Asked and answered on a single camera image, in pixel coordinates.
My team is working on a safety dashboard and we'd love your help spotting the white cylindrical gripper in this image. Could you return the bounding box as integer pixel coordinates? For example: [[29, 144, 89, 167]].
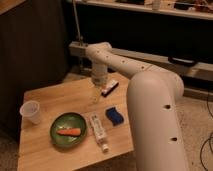
[[91, 62, 108, 104]]

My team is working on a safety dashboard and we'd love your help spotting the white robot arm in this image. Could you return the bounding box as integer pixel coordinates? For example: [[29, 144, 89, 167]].
[[86, 42, 189, 171]]

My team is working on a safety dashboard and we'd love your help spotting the blue sponge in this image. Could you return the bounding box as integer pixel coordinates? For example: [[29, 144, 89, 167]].
[[106, 107, 124, 126]]

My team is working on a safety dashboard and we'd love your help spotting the small wooden table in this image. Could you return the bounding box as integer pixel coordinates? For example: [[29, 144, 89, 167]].
[[18, 73, 133, 171]]

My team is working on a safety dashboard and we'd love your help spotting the green round plate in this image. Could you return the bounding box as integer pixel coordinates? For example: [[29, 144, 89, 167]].
[[50, 112, 87, 148]]

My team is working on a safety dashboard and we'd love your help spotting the white toothpaste tube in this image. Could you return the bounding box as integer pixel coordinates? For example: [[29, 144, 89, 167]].
[[89, 115, 109, 153]]

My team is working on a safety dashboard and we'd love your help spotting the orange carrot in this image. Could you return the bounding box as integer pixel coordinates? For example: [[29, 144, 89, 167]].
[[57, 128, 81, 136]]

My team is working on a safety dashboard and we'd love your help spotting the clear plastic cup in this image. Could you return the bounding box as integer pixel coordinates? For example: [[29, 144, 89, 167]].
[[19, 100, 41, 124]]

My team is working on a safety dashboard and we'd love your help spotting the metal stand pole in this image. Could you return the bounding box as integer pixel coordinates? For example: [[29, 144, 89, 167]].
[[72, 0, 83, 46]]

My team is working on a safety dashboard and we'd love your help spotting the long grey case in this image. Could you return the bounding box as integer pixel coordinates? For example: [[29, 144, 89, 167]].
[[69, 41, 213, 81]]

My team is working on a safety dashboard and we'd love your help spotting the cluttered white shelf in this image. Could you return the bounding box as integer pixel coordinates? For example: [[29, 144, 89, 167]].
[[75, 0, 213, 21]]

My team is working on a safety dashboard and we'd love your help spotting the black case handle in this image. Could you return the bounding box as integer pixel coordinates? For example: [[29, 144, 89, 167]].
[[168, 57, 198, 67]]

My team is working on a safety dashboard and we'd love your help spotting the black floor cable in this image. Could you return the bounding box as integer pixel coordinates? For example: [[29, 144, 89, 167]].
[[199, 90, 213, 171]]

